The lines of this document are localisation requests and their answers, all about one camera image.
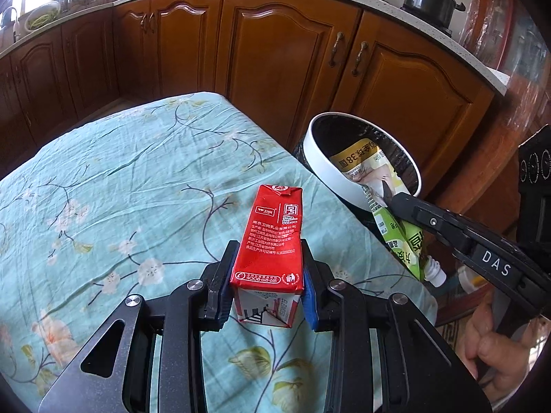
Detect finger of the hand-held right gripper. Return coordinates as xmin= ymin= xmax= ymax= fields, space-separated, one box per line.
xmin=381 ymin=198 xmax=474 ymax=265
xmin=394 ymin=192 xmax=485 ymax=242

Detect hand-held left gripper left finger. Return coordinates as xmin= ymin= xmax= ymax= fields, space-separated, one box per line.
xmin=38 ymin=240 xmax=241 ymax=413

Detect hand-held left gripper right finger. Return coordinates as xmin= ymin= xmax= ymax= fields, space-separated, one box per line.
xmin=300 ymin=238 xmax=493 ymax=413

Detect green yellow spouted pouch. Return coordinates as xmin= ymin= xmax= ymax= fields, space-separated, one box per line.
xmin=329 ymin=140 xmax=448 ymax=287

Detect red milk carton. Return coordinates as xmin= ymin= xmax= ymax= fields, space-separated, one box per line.
xmin=229 ymin=183 xmax=305 ymax=328

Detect white trash bin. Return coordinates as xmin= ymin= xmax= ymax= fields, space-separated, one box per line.
xmin=302 ymin=112 xmax=424 ymax=213

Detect person's right hand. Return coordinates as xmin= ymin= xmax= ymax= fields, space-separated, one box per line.
xmin=462 ymin=303 xmax=540 ymax=383

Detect wooden cabinet door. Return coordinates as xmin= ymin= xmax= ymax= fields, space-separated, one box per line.
xmin=150 ymin=0 xmax=225 ymax=96
xmin=0 ymin=52 xmax=13 ymax=158
xmin=61 ymin=6 xmax=115 ymax=118
xmin=9 ymin=30 xmax=64 ymax=139
xmin=356 ymin=11 xmax=497 ymax=209
xmin=223 ymin=0 xmax=363 ymax=149
xmin=113 ymin=0 xmax=152 ymax=100

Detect floral tablecloth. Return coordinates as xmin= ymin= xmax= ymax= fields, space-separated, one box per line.
xmin=0 ymin=91 xmax=438 ymax=413

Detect clear plastic cover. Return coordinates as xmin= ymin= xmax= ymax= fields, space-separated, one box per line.
xmin=458 ymin=0 xmax=551 ymax=108

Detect black gas stove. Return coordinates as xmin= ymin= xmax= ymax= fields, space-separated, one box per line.
xmin=400 ymin=6 xmax=455 ymax=38

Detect wooden kitchen cabinets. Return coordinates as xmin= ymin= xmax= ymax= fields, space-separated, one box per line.
xmin=0 ymin=0 xmax=511 ymax=96

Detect bowl of green vegetables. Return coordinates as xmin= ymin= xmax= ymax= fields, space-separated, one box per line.
xmin=23 ymin=2 xmax=62 ymax=31

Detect sink faucet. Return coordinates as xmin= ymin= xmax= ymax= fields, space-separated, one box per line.
xmin=0 ymin=6 xmax=20 ymax=42

